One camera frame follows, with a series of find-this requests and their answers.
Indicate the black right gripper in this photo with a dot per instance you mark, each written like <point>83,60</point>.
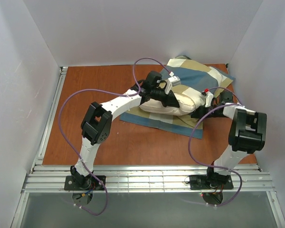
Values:
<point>204,110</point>

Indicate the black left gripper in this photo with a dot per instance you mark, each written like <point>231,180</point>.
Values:
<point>167,99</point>

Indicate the blue beige white patchwork pillowcase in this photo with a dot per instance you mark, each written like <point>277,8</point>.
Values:
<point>194,78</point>

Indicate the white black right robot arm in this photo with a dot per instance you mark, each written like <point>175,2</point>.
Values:
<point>246,136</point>

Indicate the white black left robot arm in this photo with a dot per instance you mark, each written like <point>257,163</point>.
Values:
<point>97,121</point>

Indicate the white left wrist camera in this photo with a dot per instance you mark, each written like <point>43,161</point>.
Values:
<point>172,81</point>

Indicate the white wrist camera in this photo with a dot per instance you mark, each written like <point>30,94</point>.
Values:
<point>172,81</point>
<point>208,98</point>

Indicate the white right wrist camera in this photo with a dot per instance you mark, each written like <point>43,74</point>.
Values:
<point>208,98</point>

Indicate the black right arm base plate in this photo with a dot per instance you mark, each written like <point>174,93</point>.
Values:
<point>203,182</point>

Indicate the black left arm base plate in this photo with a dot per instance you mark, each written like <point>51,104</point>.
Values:
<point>90,183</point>

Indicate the aluminium left side rail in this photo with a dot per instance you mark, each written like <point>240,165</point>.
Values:
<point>46,134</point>

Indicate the aluminium front rail frame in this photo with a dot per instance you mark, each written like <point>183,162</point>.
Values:
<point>149,179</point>

